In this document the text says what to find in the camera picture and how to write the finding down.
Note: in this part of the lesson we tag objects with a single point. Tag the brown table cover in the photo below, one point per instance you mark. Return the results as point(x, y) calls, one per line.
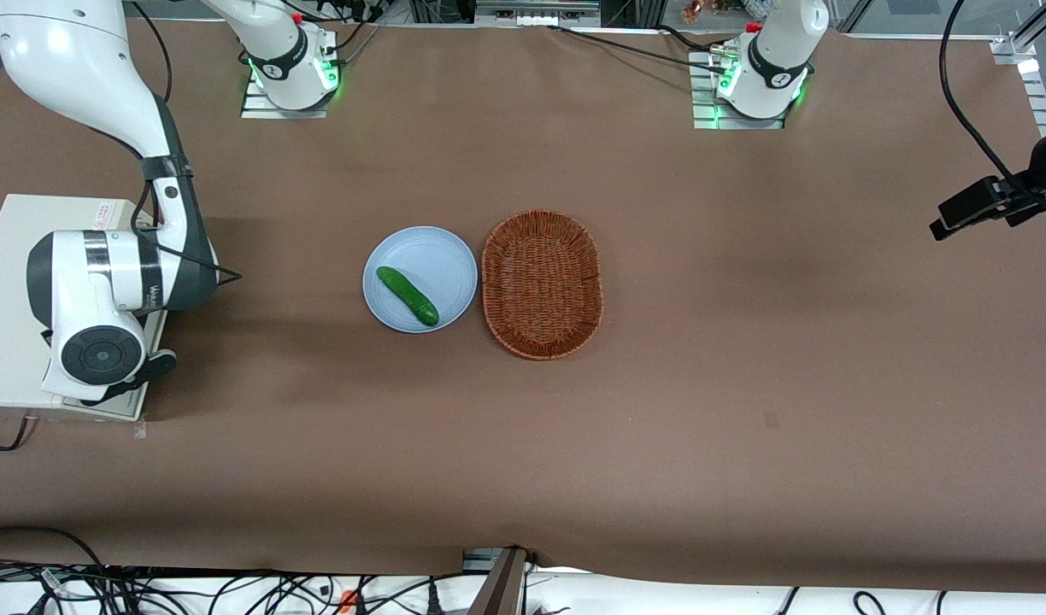
point(745, 384)

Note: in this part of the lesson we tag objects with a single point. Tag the green cucumber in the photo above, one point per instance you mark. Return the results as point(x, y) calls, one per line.
point(408, 296)

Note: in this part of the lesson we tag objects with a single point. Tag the brown oval wicker basket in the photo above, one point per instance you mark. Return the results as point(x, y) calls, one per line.
point(542, 284)

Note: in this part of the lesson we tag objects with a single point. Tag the dark metal stand post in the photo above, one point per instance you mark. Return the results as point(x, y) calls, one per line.
point(499, 585)

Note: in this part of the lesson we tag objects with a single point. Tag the white toaster oven body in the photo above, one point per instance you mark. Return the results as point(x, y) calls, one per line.
point(6, 342)

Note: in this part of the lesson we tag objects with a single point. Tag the grey device at table edge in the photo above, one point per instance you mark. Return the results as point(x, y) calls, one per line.
point(536, 10)

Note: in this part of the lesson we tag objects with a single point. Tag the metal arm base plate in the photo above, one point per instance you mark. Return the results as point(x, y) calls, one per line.
point(262, 107)
point(707, 111)

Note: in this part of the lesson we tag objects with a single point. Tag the red oven warning sticker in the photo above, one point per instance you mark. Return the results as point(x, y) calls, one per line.
point(104, 212)

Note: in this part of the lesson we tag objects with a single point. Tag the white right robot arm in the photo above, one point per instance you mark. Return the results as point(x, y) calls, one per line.
point(104, 282)

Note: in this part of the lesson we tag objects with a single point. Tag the black camera on mount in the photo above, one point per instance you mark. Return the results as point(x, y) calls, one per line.
point(997, 201)

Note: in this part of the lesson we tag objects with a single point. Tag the light blue round plate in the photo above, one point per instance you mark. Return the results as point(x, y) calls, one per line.
point(442, 265)

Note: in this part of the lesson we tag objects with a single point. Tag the aluminium frame profile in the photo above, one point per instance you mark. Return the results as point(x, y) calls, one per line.
point(1036, 68)

